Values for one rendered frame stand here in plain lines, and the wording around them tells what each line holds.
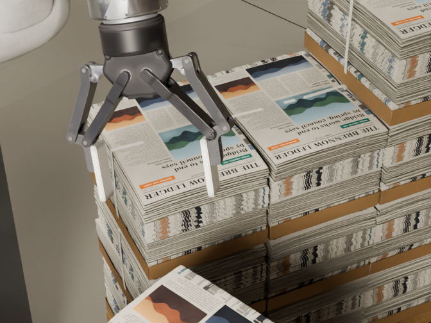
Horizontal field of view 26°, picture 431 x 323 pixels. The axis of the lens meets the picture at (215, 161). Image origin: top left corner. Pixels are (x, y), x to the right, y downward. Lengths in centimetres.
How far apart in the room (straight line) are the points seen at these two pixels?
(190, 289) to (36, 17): 65
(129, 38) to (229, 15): 314
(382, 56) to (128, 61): 105
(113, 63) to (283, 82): 117
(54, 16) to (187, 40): 220
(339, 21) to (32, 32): 74
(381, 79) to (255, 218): 41
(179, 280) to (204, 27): 274
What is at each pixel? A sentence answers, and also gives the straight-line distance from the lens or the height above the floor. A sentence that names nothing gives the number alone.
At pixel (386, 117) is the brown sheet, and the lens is 208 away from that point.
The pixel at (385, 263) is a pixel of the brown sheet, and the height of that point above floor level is 40.
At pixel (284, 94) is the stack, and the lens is 217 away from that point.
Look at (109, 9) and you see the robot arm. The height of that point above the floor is 155.
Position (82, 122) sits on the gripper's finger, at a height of 140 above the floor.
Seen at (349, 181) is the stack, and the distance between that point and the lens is 212.
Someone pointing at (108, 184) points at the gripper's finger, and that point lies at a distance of 114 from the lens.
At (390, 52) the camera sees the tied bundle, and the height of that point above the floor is 100.
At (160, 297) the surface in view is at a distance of 139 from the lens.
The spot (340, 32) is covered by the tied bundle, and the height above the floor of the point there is 95.
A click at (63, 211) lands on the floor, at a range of 314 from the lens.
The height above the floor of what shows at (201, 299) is 103.
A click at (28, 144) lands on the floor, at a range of 344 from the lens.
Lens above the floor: 204
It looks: 38 degrees down
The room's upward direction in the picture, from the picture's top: straight up
